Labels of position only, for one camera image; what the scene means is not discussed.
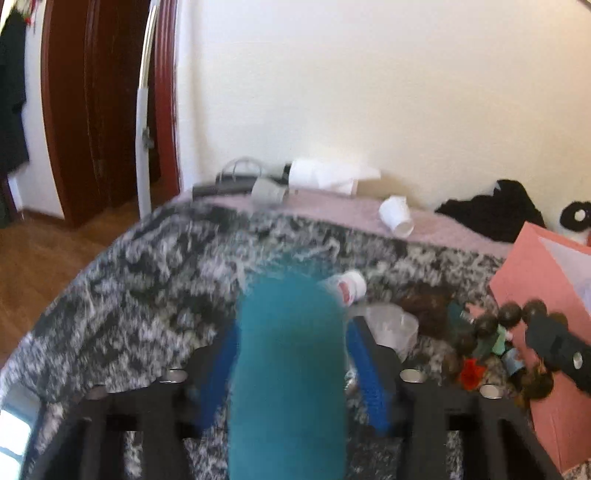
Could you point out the black power strip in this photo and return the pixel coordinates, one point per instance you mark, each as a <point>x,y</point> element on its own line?
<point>217,188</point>

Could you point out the black cloth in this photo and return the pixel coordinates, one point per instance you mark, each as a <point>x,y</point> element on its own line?
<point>494,212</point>

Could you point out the white paper cup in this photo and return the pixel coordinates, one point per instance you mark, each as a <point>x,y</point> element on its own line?
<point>396,214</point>

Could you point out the dark flat device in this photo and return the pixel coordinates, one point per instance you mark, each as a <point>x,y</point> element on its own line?
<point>11,429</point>

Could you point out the small blue bottle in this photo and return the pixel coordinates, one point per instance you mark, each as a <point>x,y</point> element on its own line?
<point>513,362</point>

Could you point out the pink cardboard box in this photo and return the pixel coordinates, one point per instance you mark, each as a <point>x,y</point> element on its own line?
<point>554,424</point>

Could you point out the dark hanging clothing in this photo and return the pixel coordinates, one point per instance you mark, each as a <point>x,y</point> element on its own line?
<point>11,101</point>

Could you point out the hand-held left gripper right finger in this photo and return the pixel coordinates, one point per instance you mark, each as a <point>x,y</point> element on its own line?
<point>369,383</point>

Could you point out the brown wooden door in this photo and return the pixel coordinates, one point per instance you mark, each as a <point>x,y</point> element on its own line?
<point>69,115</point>

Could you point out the pink blanket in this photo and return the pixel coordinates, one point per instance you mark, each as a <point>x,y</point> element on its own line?
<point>332,210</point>

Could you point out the brown fuzzy object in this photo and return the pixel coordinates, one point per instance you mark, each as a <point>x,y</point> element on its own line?
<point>425,307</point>

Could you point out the white tissue roll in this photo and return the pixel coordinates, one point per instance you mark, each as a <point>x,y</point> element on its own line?
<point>318,173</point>

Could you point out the panda plush toy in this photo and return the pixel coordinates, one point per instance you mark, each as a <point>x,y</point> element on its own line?
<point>577,217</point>

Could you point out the white and metal pole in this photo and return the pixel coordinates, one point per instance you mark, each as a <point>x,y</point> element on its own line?
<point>142,138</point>

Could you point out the pink and green tube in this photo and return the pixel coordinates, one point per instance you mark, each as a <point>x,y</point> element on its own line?
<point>501,341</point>

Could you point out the clear flower-shaped plastic box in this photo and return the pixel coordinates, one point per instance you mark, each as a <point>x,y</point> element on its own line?
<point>392,323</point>

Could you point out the red hanging decoration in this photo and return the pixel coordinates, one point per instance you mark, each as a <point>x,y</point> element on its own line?
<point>27,11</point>

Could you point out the black and white printed blanket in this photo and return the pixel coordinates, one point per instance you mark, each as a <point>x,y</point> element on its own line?
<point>138,286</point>

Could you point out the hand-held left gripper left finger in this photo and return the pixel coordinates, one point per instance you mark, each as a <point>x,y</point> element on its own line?
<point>214,383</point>

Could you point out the small red object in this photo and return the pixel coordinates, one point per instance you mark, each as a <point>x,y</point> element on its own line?
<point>471,374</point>

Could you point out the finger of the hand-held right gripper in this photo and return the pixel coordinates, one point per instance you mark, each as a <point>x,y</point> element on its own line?
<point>554,341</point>

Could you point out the teal glasses case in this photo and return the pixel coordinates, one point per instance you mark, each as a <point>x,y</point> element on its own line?
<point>286,369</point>

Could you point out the white pill bottle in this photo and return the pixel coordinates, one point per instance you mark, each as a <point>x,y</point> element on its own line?
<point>353,286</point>

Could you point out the dark green tube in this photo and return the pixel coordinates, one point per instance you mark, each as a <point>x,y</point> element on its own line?
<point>457,321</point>

